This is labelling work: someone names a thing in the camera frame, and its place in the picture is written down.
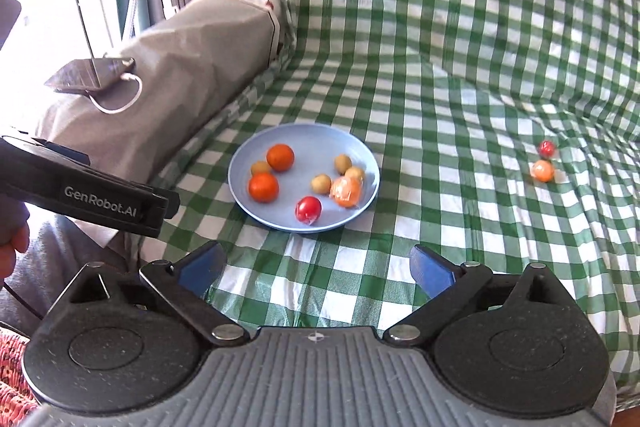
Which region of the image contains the white cable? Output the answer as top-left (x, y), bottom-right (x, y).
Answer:
top-left (87, 73), bottom-right (143, 115)

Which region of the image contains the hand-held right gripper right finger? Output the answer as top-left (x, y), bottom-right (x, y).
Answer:
top-left (382, 244), bottom-right (568, 348)

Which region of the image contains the green checkered cloth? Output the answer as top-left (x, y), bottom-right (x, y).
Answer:
top-left (140, 0), bottom-right (640, 408)

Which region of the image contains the red patterned cloth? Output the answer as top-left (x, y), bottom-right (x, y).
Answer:
top-left (0, 321), bottom-right (41, 427)

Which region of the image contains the person's left hand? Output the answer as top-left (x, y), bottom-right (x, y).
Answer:
top-left (0, 202), bottom-right (31, 283)

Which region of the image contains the large orange plastic-wrapped fruit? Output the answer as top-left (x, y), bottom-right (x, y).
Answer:
top-left (330, 177), bottom-right (363, 208)

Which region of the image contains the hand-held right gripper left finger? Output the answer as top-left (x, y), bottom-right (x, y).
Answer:
top-left (65, 241), bottom-right (251, 348)

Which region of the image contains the small orange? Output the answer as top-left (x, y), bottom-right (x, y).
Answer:
top-left (266, 143), bottom-right (296, 172)

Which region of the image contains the black cable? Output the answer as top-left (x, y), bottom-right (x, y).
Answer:
top-left (0, 281), bottom-right (47, 322)

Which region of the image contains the dark phone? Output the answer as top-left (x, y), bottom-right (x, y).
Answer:
top-left (44, 56), bottom-right (137, 96)

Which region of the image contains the large orange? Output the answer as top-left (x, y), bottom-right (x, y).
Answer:
top-left (248, 172), bottom-right (280, 204)

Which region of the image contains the blue plate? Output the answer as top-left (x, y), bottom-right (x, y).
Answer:
top-left (227, 123), bottom-right (381, 234)

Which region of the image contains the small orange plastic-wrapped fruit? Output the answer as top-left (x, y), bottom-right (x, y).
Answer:
top-left (531, 159), bottom-right (556, 183)

